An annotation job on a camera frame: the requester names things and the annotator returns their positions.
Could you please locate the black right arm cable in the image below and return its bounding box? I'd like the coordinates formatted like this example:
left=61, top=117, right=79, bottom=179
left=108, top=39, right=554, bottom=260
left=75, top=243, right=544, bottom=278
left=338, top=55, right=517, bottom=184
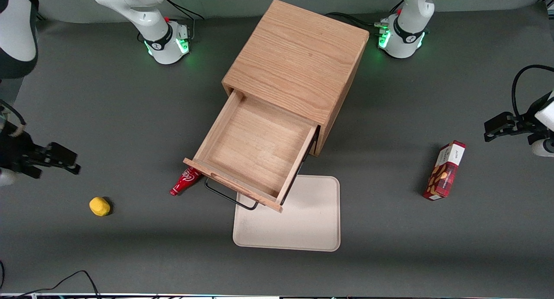
left=0, top=99, right=27, bottom=138

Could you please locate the long black floor cable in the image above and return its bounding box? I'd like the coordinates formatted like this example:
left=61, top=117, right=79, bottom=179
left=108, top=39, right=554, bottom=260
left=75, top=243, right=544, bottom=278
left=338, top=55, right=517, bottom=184
left=0, top=270, right=103, bottom=299

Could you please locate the wooden drawer cabinet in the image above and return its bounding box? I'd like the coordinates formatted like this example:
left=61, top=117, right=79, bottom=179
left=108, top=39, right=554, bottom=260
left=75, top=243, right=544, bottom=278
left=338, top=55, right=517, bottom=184
left=222, top=0, right=371, bottom=158

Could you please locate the black right base cable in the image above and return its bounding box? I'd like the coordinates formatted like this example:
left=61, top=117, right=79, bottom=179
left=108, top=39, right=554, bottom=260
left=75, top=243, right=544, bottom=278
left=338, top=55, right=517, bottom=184
left=164, top=0, right=205, bottom=40

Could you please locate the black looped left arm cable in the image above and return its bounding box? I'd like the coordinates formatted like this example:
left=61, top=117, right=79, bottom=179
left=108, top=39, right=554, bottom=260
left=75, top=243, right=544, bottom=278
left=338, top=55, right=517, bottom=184
left=511, top=64, right=554, bottom=118

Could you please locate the wooden drawer with box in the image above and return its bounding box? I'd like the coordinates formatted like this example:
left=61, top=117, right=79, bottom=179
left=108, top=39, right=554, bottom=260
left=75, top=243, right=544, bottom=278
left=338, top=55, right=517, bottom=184
left=183, top=90, right=319, bottom=213

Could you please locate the red cookie box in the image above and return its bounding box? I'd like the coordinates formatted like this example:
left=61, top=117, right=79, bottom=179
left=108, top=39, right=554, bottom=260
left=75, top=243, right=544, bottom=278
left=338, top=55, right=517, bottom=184
left=422, top=140, right=467, bottom=201

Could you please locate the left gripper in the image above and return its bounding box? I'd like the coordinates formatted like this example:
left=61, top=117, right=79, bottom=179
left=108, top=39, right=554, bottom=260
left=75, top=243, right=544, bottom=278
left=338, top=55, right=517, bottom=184
left=484, top=90, right=554, bottom=143

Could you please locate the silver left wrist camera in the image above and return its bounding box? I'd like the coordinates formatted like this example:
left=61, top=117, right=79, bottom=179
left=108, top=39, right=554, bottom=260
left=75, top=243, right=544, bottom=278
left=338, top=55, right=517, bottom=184
left=531, top=139, right=554, bottom=158

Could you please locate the black cable behind cabinet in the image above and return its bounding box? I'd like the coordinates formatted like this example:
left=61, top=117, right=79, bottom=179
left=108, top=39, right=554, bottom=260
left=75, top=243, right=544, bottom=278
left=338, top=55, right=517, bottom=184
left=327, top=12, right=388, bottom=29

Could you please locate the beige rectangular tray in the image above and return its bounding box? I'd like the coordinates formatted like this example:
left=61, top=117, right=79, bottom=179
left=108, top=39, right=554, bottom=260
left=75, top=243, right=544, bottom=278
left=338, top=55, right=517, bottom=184
left=232, top=174, right=341, bottom=252

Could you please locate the yellow lemon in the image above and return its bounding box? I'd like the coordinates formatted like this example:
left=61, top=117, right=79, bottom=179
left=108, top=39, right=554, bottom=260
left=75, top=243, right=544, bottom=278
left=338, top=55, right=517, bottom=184
left=89, top=197, right=112, bottom=217

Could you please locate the black metal drawer handle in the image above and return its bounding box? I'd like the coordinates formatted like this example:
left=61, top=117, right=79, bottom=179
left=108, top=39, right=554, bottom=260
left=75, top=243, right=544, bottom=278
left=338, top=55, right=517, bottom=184
left=204, top=177, right=260, bottom=212

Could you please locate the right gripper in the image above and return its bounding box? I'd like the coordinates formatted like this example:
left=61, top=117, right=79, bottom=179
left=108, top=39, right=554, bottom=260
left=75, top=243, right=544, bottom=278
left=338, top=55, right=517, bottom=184
left=0, top=129, right=81, bottom=179

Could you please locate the red cola bottle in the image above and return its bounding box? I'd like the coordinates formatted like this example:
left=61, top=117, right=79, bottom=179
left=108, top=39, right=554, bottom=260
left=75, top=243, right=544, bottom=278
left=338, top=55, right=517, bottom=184
left=170, top=166, right=204, bottom=197

